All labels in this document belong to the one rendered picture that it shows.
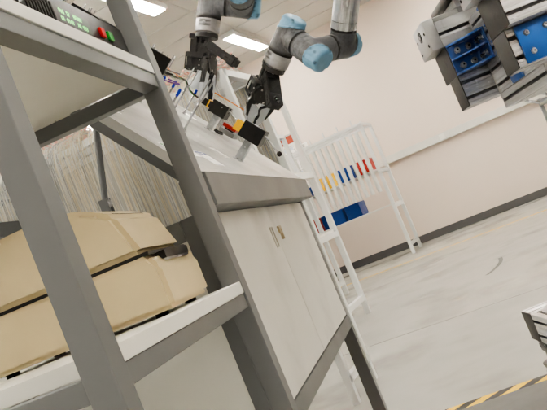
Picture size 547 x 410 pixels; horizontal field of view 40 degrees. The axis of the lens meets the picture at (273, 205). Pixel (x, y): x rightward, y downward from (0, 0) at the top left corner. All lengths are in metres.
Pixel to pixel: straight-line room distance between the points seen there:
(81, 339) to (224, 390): 0.67
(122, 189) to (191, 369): 1.96
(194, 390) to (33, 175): 0.74
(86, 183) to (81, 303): 2.60
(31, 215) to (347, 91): 9.93
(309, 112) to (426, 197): 2.02
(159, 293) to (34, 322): 0.19
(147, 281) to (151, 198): 2.19
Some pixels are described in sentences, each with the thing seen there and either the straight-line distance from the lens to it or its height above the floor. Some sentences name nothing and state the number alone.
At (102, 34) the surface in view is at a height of 1.09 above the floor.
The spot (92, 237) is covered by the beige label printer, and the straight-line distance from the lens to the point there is 1.08.
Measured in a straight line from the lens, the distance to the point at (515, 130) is 10.29.
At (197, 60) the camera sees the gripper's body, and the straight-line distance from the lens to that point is 2.35.
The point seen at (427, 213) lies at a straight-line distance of 10.44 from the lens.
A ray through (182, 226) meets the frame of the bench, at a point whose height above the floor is 0.79.
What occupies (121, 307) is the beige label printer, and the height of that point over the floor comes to 0.69.
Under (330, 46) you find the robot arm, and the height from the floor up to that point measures 1.15.
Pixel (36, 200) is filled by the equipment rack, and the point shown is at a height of 0.82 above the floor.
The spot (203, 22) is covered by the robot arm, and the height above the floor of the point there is 1.40.
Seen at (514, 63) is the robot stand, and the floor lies 0.86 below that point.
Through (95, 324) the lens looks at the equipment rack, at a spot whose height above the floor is 0.69.
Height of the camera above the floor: 0.69
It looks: 3 degrees up
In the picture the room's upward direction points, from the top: 22 degrees counter-clockwise
